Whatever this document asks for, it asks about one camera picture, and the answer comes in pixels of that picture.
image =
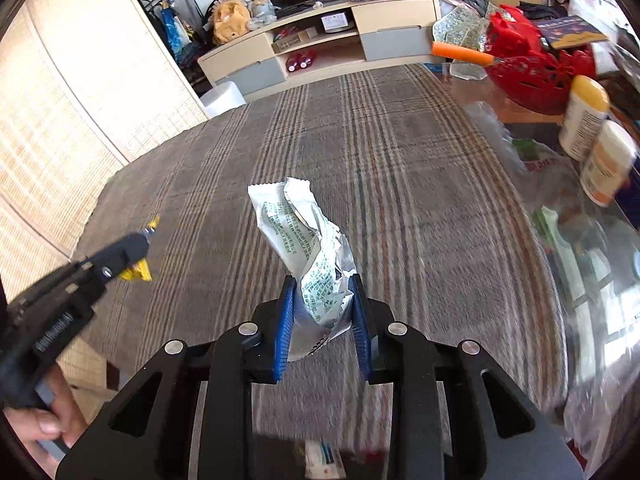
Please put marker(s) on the red shoe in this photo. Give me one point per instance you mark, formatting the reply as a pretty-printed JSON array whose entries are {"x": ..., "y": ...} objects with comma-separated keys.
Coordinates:
[
  {"x": 292, "y": 62},
  {"x": 307, "y": 59}
]

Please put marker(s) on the white blue striped box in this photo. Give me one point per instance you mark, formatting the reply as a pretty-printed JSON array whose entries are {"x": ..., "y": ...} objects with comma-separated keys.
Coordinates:
[{"x": 325, "y": 460}]

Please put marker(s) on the yellow wrapper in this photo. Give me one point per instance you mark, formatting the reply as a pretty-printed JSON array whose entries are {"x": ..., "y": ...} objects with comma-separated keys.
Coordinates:
[{"x": 136, "y": 273}]

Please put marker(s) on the white lid bottle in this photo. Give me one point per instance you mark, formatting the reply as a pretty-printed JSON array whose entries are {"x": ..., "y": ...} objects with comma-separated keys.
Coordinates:
[{"x": 605, "y": 165}]

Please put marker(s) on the black clothes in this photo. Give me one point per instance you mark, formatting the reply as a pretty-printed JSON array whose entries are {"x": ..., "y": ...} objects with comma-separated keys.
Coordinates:
[{"x": 540, "y": 10}]

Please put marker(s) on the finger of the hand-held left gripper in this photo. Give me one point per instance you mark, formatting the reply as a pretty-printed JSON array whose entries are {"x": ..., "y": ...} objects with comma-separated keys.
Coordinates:
[{"x": 125, "y": 251}]

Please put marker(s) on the green floral cloth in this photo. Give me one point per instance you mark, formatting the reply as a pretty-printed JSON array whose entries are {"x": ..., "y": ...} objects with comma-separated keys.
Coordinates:
[{"x": 460, "y": 30}]

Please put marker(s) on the yellow plush toy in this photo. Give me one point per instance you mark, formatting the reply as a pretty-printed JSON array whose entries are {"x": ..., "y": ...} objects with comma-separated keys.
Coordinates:
[{"x": 230, "y": 22}]

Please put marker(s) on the large clear plastic bag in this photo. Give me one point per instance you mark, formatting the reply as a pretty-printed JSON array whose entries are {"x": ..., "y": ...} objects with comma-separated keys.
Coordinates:
[{"x": 575, "y": 260}]

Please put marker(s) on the bamboo folding screen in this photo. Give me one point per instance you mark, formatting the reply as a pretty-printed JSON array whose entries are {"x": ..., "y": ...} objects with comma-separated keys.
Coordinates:
[{"x": 75, "y": 110}]

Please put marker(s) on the white round stool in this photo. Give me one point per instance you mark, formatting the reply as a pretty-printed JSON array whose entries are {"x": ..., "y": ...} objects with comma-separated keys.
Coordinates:
[{"x": 225, "y": 100}]

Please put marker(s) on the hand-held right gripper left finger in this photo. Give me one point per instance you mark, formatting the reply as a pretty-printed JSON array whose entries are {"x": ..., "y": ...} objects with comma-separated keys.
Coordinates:
[{"x": 284, "y": 330}]

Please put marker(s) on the red plastic basket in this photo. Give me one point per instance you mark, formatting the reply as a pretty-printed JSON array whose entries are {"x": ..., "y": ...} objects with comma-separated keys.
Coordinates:
[{"x": 530, "y": 80}]

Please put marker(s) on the cream and grey television stand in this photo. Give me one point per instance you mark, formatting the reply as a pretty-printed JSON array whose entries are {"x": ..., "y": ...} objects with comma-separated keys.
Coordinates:
[{"x": 395, "y": 15}]

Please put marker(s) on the brown cardboard box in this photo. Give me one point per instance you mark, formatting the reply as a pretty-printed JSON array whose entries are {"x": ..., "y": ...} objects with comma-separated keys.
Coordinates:
[{"x": 295, "y": 40}]

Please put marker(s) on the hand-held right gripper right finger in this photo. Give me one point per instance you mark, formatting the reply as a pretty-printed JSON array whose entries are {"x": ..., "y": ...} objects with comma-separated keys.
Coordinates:
[{"x": 361, "y": 330}]

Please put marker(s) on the silver bags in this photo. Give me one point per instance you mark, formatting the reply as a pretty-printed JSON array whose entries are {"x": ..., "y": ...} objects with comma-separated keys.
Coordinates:
[{"x": 260, "y": 7}]

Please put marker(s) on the person's left hand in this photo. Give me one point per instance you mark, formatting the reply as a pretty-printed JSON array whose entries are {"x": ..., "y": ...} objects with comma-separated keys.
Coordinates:
[{"x": 45, "y": 427}]

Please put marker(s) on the white device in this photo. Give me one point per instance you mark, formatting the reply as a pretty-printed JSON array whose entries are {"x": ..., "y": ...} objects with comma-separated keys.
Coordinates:
[{"x": 335, "y": 22}]

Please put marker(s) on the silver foil wrapper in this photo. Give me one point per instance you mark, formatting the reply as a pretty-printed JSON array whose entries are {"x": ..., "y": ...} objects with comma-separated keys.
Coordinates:
[{"x": 300, "y": 240}]

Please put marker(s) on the yellow lid bottle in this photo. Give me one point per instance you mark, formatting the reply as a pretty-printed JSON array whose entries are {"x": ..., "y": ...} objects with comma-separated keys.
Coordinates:
[{"x": 582, "y": 120}]

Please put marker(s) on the blue bag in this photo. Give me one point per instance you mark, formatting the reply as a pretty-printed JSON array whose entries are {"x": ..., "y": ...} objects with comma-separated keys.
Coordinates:
[{"x": 175, "y": 35}]

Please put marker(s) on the clear plastic packets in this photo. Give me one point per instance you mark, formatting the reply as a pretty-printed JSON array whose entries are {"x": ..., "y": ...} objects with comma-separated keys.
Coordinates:
[{"x": 615, "y": 25}]

